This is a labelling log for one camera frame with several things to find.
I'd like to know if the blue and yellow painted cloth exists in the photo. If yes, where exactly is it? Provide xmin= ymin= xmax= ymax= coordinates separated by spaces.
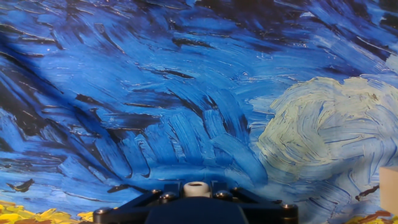
xmin=0 ymin=0 xmax=398 ymax=224

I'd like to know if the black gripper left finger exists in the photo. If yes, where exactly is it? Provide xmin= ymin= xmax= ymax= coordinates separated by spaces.
xmin=92 ymin=182 xmax=183 ymax=224

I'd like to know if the stepped wooden block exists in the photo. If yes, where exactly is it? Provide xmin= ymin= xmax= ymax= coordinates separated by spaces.
xmin=379 ymin=166 xmax=398 ymax=216

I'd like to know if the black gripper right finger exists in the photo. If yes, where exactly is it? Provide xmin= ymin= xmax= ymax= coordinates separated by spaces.
xmin=210 ymin=181 xmax=300 ymax=224

